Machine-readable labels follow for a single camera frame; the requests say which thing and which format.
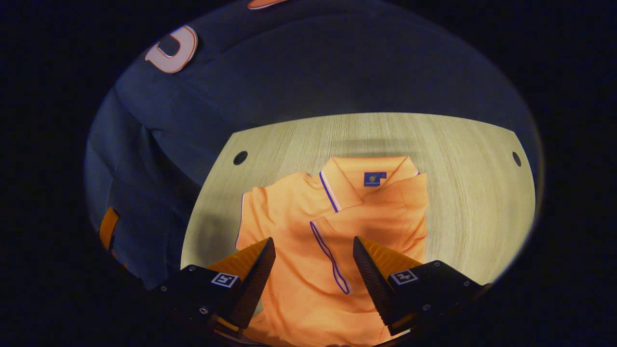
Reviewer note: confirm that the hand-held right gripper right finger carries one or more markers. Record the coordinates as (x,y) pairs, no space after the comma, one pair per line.
(372,284)

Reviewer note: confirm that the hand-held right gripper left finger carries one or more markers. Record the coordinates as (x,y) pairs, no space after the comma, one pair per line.
(255,284)

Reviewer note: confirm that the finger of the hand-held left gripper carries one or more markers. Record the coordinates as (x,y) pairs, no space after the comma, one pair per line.
(109,229)

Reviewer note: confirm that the orange T-shirt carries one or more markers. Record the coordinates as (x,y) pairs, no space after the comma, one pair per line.
(299,250)

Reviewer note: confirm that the black backdrop cloth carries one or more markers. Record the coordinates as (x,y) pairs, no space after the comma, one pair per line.
(313,72)

